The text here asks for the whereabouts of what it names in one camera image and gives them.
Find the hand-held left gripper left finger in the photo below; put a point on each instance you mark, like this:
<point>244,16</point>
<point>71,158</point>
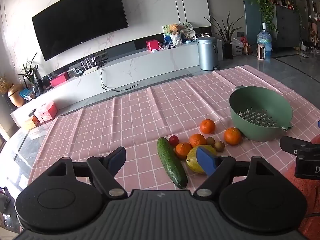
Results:
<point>117,161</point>

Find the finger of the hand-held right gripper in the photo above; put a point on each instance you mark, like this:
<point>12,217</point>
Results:
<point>291,145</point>

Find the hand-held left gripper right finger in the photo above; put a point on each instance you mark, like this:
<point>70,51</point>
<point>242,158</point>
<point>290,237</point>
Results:
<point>205,161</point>

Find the small brown fruit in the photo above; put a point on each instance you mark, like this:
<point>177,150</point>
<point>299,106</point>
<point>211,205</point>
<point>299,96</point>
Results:
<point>210,141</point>
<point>219,146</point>

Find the orange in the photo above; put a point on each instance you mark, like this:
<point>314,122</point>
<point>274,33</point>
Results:
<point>207,126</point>
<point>197,140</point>
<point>183,150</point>
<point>232,136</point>

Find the green cucumber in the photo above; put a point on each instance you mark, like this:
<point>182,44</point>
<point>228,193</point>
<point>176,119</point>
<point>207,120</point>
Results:
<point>171,162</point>

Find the red cherry tomato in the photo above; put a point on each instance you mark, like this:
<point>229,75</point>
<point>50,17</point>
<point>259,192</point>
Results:
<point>173,140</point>

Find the green colander bowl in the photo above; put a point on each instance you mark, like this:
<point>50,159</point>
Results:
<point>250,130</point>

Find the pink checked tablecloth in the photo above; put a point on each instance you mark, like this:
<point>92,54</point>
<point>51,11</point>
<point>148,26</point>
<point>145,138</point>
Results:
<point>125,110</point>

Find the pink gift boxes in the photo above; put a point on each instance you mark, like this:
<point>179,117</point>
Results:
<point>46,111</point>

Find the orange cardboard box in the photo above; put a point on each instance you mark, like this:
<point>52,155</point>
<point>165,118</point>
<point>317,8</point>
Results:
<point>31,123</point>

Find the small pink heater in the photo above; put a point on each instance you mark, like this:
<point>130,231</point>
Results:
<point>262,52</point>

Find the white marble television cabinet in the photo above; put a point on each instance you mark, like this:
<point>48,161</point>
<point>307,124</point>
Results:
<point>140,65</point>

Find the small white device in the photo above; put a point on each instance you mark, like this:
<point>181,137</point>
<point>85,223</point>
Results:
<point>71,73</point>

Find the red flat box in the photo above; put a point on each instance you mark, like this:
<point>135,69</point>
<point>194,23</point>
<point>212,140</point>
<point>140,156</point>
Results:
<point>59,80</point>

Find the silver pedal trash can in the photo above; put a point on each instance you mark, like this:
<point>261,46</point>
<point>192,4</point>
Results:
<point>207,55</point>

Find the orange bag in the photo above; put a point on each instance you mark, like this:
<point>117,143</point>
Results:
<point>247,47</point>

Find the blue water jug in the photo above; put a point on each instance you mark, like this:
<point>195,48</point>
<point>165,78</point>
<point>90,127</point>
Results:
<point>264,38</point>

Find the white shopping bag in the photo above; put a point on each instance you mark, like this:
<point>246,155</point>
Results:
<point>237,47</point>

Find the tall snake plant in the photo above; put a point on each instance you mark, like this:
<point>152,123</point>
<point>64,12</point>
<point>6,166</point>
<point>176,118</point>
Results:
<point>228,50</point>

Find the dark drawer cabinet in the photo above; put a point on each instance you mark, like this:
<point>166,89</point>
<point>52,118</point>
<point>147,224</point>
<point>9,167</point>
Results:
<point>287,27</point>

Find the round orange vase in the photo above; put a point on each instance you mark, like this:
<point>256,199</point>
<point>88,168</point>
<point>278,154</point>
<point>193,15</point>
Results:
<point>16,96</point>

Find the small red box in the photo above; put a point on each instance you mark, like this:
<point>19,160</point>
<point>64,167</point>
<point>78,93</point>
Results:
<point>152,45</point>

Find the small leafy potted plant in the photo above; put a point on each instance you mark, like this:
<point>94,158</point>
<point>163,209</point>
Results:
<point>31,75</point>

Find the teddy bear bouquet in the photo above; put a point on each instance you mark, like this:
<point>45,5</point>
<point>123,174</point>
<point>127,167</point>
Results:
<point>175,33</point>

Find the round decorative fan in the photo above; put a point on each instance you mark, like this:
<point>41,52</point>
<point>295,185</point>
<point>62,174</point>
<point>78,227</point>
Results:
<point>188,28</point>

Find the trailing ivy plant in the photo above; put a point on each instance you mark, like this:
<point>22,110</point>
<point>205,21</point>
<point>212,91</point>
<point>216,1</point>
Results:
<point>266,5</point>

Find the black flat television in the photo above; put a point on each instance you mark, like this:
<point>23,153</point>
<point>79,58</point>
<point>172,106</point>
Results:
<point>80,17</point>

